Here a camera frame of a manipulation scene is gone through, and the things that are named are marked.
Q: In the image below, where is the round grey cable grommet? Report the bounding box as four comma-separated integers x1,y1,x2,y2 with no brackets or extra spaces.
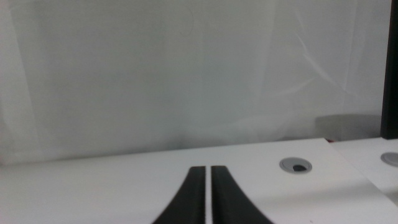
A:
380,152,398,167
279,157,313,174

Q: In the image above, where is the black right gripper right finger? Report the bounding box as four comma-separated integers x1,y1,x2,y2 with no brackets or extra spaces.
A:
211,165,275,224

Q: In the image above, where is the white backdrop curtain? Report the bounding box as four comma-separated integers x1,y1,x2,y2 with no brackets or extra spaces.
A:
0,0,393,166

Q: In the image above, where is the black upright post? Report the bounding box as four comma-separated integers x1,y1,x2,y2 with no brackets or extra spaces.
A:
380,0,398,141

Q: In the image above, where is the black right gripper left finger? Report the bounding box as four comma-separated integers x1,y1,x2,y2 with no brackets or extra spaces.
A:
151,166,206,224

